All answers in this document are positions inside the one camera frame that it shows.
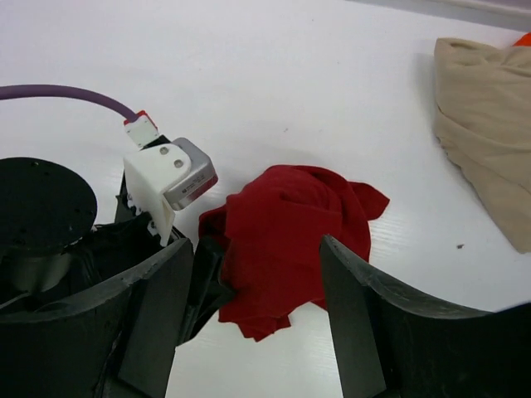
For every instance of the beige t shirt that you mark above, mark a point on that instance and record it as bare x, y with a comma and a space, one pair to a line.
483, 123

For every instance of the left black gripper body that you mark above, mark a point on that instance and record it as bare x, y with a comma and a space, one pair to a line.
51, 244

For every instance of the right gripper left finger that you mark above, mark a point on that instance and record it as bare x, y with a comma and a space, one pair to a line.
116, 339

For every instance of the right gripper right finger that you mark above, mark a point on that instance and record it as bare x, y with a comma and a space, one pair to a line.
392, 340

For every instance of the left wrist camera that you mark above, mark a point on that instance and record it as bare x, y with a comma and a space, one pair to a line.
164, 177

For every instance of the red t shirt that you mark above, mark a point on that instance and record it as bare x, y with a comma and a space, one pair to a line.
271, 232

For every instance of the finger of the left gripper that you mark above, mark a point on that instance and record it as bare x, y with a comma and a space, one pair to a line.
207, 292

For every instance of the orange t shirt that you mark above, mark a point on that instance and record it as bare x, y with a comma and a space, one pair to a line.
524, 40

